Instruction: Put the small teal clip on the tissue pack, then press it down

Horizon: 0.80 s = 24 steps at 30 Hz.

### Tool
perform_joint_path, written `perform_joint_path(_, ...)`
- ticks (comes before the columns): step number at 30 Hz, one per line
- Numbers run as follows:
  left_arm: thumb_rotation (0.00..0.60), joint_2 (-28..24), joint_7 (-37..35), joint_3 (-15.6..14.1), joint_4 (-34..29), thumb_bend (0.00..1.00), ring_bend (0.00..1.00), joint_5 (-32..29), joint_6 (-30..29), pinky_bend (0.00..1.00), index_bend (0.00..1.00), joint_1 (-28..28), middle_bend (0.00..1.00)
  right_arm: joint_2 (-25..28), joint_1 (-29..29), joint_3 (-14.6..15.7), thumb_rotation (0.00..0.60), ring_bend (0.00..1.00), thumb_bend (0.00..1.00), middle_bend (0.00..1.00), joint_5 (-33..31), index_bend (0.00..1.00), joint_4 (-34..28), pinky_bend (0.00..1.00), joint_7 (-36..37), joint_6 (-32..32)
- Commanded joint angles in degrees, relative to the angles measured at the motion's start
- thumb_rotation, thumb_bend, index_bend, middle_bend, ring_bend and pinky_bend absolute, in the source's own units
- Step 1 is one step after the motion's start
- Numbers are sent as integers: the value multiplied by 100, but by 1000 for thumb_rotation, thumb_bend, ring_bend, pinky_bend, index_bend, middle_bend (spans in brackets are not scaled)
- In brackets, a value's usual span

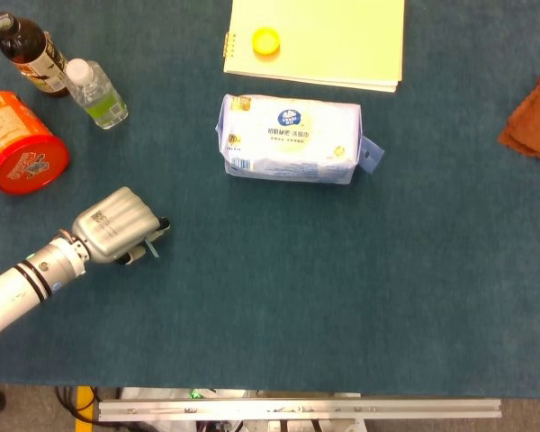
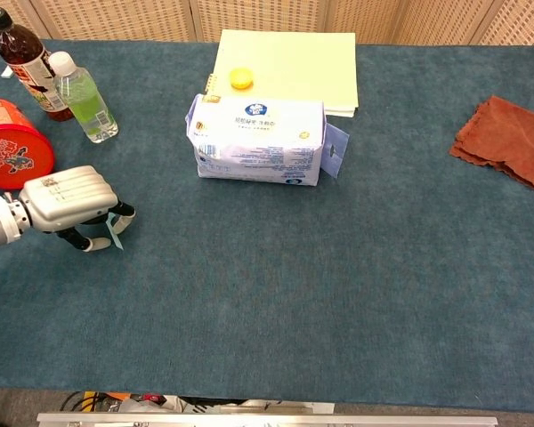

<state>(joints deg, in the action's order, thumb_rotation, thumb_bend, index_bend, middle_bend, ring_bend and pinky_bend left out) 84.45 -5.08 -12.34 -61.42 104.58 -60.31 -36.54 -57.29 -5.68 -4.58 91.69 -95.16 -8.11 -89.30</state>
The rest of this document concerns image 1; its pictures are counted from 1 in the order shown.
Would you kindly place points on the yellow bottle cap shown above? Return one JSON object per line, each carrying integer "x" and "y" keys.
{"x": 266, "y": 41}

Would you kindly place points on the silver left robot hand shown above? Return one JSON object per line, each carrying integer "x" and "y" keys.
{"x": 112, "y": 225}

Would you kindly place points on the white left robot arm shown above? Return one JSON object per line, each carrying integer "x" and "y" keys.
{"x": 22, "y": 288}

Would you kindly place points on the brown folded cloth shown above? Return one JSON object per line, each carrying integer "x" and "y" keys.
{"x": 535, "y": 121}

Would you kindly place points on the white tissue pack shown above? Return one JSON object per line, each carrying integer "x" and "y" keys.
{"x": 292, "y": 139}

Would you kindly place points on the pale yellow spiral notebook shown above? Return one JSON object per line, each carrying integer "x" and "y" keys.
{"x": 333, "y": 40}

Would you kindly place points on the aluminium profile rail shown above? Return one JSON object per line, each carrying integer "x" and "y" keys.
{"x": 297, "y": 409}

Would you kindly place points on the dark tea bottle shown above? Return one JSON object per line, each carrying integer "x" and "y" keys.
{"x": 22, "y": 45}

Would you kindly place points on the teal felt table cover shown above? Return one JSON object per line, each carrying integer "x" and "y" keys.
{"x": 297, "y": 270}

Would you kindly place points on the clear plastic water bottle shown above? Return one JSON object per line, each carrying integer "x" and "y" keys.
{"x": 96, "y": 96}

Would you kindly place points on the white plastic bag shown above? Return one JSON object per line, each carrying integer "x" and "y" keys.
{"x": 153, "y": 392}

